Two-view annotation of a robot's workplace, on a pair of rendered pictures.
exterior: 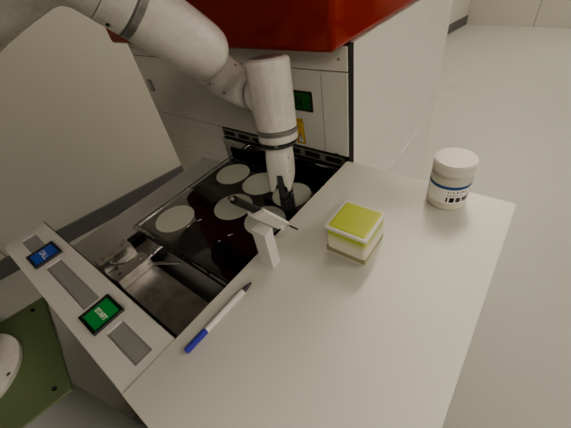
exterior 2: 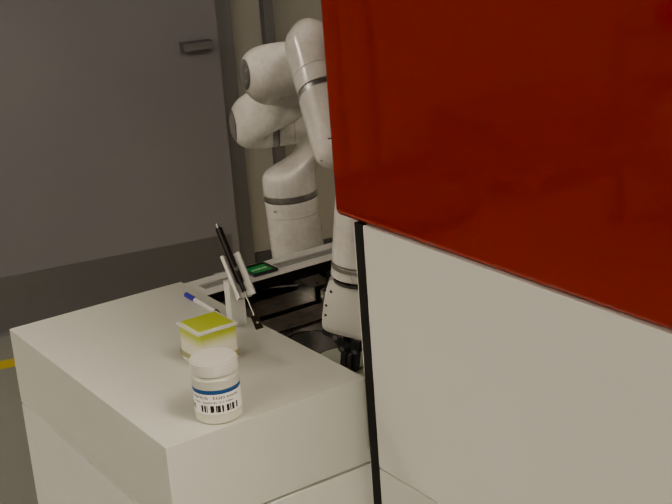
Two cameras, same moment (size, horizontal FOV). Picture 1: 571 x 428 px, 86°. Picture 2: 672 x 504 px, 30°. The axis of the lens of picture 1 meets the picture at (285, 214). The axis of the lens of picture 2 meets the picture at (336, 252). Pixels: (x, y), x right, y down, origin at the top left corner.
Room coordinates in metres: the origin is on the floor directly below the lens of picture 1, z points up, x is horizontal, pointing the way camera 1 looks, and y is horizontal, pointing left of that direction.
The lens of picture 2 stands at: (0.98, -1.93, 1.76)
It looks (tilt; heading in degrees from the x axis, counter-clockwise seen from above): 18 degrees down; 102
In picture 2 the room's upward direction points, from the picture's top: 4 degrees counter-clockwise
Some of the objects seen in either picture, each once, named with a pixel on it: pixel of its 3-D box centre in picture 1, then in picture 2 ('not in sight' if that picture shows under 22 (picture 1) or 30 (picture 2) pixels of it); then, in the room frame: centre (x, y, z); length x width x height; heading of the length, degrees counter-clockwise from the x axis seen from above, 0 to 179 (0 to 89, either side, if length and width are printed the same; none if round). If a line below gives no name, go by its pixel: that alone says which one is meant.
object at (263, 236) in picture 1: (269, 229); (238, 291); (0.37, 0.03, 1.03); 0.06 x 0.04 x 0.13; 135
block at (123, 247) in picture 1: (115, 255); not in sight; (0.53, 0.41, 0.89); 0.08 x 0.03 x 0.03; 135
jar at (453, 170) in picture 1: (450, 179); (216, 385); (0.43, -0.31, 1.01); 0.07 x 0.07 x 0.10
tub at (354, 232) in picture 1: (354, 233); (208, 340); (0.35, -0.11, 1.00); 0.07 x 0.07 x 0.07; 46
